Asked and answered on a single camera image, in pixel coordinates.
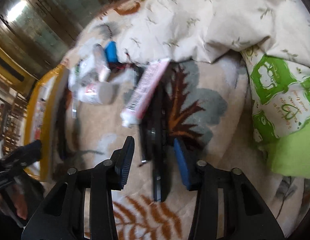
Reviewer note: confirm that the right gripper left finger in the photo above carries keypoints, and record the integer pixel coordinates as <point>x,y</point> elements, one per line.
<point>61,214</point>

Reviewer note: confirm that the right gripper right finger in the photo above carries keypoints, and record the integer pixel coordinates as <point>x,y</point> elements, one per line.
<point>246,215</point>

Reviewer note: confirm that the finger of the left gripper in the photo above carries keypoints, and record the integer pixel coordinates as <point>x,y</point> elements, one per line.
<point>27,154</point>

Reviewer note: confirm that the white pill bottle red label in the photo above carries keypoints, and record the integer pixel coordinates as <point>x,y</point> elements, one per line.
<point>100,93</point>

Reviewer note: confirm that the silver hand cream tube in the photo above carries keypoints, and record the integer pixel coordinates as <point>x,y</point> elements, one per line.
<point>101,63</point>

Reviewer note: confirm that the thin black pen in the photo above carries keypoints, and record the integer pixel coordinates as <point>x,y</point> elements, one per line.
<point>145,156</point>

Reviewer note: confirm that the pink white cream tube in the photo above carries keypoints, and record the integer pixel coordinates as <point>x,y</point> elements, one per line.
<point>137,106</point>

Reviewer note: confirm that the blue battery pack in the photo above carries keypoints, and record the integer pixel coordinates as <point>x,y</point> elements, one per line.
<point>111,52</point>

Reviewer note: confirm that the long black pen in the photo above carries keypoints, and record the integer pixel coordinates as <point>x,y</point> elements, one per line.
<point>159,145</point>

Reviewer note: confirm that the person's left hand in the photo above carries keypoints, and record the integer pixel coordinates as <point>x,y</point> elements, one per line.
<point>18,200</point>

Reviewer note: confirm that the white foam box yellow tape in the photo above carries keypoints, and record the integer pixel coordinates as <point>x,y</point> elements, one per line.
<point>42,117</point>

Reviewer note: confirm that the white USB charger block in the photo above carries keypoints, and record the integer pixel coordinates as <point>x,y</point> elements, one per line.
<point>86,72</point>

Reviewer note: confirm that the leaf pattern fleece blanket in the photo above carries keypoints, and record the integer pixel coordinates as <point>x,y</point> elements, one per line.
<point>210,106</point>

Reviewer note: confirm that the green white print pillow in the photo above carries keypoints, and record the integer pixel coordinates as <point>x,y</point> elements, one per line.
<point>280,92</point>

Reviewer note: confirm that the wooden glass wardrobe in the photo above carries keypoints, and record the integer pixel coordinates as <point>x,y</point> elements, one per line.
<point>37,33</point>

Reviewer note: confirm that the cream leaf print duvet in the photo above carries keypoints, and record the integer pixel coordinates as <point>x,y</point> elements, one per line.
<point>204,30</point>

